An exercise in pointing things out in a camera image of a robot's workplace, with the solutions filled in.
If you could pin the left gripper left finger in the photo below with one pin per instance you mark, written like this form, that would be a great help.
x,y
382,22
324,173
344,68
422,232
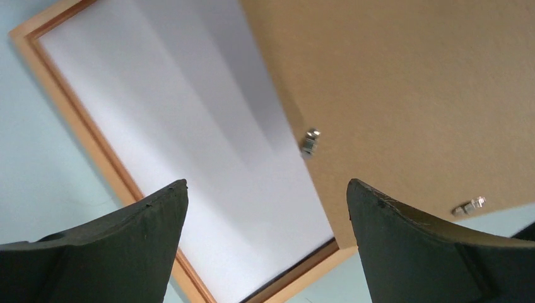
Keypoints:
x,y
124,256

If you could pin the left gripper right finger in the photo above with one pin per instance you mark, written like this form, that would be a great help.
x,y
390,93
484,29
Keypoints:
x,y
409,255

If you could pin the wooden picture frame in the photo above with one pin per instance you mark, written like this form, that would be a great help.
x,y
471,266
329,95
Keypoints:
x,y
26,39

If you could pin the brown backing board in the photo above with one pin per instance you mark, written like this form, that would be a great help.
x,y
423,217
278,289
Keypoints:
x,y
430,102

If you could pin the sunset photo print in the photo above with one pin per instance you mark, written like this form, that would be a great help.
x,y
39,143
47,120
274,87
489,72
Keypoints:
x,y
179,91

